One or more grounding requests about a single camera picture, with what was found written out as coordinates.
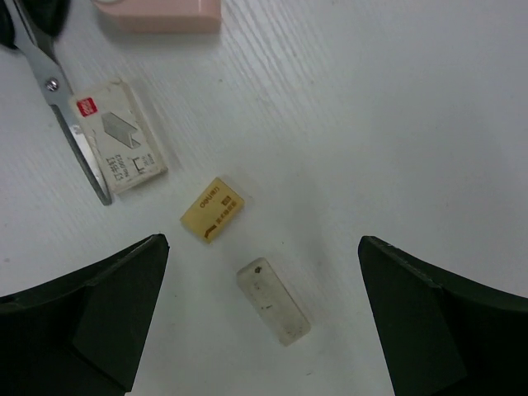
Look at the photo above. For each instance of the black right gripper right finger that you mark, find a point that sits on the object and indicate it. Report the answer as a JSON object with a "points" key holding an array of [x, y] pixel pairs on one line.
{"points": [[441, 333]]}

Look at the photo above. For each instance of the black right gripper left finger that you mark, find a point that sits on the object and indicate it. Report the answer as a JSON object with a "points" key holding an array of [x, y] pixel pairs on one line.
{"points": [[83, 333]]}

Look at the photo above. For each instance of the tan eraser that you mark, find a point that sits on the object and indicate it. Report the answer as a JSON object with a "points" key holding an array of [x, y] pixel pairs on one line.
{"points": [[212, 211]]}

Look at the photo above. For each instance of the grey white eraser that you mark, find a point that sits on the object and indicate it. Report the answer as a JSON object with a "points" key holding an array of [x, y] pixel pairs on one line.
{"points": [[272, 301]]}

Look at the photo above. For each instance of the pink white mini stapler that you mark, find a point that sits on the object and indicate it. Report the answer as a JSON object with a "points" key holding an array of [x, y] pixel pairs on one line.
{"points": [[163, 16]]}

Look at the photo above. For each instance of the white staples box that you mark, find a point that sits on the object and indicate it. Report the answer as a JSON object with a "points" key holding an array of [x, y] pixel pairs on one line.
{"points": [[117, 132]]}

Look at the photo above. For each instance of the black handled scissors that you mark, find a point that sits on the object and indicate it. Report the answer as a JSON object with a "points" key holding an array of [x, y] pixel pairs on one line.
{"points": [[31, 27]]}

